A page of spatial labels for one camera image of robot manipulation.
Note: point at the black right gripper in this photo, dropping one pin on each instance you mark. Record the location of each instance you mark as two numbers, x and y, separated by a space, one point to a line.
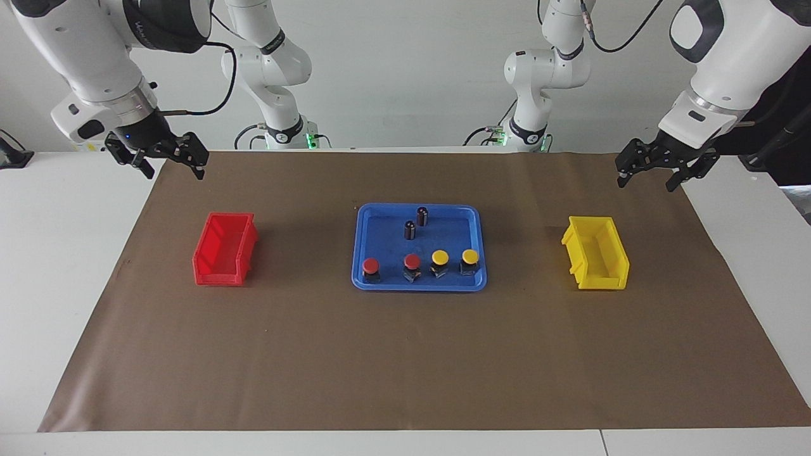
152 136

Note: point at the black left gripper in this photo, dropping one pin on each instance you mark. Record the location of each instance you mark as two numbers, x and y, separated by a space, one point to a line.
668 155

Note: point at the yellow push button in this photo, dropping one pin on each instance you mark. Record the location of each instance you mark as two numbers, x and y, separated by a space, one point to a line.
440 256
469 256

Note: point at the red push button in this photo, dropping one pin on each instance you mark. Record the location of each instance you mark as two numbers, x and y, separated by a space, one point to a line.
412 261
370 265

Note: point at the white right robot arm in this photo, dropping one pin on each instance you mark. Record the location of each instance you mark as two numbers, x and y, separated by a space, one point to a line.
82 50

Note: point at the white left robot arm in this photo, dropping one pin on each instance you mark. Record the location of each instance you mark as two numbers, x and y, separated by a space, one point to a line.
728 57

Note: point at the white power strip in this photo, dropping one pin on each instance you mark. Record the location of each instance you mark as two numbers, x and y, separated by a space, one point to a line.
85 147

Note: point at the yellow plastic bin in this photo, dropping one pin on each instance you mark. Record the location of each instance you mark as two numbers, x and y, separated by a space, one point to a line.
602 282

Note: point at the red plastic bin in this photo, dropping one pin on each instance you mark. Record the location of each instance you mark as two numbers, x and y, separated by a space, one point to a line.
218 275

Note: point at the black desk clamp device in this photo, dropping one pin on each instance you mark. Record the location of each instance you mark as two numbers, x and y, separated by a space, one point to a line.
12 158

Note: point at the black cylindrical capacitor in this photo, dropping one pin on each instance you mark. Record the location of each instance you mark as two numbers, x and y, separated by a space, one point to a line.
422 216
410 230

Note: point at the blue plastic tray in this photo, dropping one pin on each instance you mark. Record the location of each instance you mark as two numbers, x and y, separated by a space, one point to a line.
386 253

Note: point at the brown paper table mat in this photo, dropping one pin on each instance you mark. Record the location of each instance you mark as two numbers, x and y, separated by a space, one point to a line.
405 354

